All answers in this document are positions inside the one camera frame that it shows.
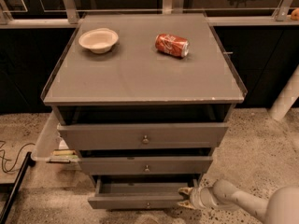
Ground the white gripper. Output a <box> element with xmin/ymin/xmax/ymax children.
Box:
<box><xmin>177</xmin><ymin>187</ymin><xmax>217</xmax><ymax>209</ymax></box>

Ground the grey bottom drawer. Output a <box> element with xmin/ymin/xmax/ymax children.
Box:
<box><xmin>88</xmin><ymin>175</ymin><xmax>198</xmax><ymax>210</ymax></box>

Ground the grey drawer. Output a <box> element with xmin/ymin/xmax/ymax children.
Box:
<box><xmin>58</xmin><ymin>123</ymin><xmax>228</xmax><ymax>150</ymax></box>
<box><xmin>78</xmin><ymin>156</ymin><xmax>212</xmax><ymax>175</ymax></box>
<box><xmin>88</xmin><ymin>175</ymin><xmax>198</xmax><ymax>210</ymax></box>

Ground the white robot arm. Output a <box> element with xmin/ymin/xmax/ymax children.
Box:
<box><xmin>178</xmin><ymin>179</ymin><xmax>299</xmax><ymax>224</ymax></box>

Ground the grey middle drawer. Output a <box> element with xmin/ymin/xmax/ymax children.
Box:
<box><xmin>78</xmin><ymin>156</ymin><xmax>212</xmax><ymax>175</ymax></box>

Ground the grey drawer cabinet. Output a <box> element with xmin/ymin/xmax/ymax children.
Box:
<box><xmin>40</xmin><ymin>12</ymin><xmax>249</xmax><ymax>189</ymax></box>

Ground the grey top drawer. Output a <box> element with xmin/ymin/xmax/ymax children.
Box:
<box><xmin>58</xmin><ymin>123</ymin><xmax>228</xmax><ymax>150</ymax></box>

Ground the red soda can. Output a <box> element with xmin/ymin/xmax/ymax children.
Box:
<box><xmin>155</xmin><ymin>34</ymin><xmax>190</xmax><ymax>58</ymax></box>

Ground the black metal floor bar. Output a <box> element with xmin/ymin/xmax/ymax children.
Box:
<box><xmin>0</xmin><ymin>152</ymin><xmax>36</xmax><ymax>224</ymax></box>

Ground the white paper bowl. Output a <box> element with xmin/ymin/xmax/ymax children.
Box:
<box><xmin>78</xmin><ymin>28</ymin><xmax>119</xmax><ymax>54</ymax></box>

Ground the orange fruit on ledge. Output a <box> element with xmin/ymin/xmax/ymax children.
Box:
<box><xmin>291</xmin><ymin>8</ymin><xmax>299</xmax><ymax>21</ymax></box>

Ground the white pipe post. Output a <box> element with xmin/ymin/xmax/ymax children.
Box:
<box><xmin>269</xmin><ymin>65</ymin><xmax>299</xmax><ymax>120</ymax></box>

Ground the black cable on floor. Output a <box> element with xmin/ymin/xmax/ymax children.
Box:
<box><xmin>0</xmin><ymin>139</ymin><xmax>36</xmax><ymax>174</ymax></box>

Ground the metal railing frame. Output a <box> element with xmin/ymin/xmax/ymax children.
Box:
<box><xmin>1</xmin><ymin>0</ymin><xmax>298</xmax><ymax>29</ymax></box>

